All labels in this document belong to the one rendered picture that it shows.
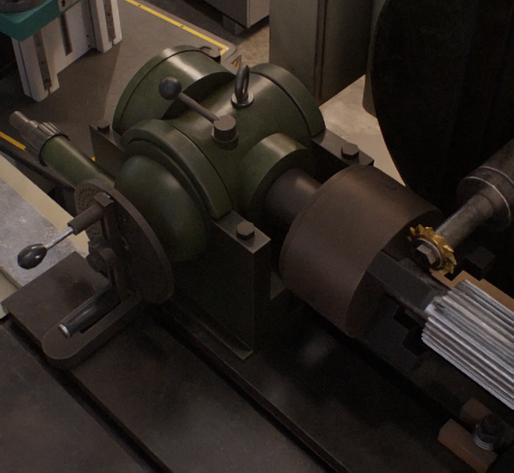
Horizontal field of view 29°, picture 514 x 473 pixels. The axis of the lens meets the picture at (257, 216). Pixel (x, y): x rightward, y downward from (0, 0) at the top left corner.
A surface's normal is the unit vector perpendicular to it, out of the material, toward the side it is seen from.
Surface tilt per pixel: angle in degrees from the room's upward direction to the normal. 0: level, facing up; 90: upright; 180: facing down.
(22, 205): 0
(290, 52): 90
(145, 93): 35
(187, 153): 19
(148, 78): 25
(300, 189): 11
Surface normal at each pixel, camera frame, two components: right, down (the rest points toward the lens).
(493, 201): -0.71, 0.54
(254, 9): 0.70, 0.54
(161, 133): -0.10, -0.72
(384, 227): -0.16, -0.51
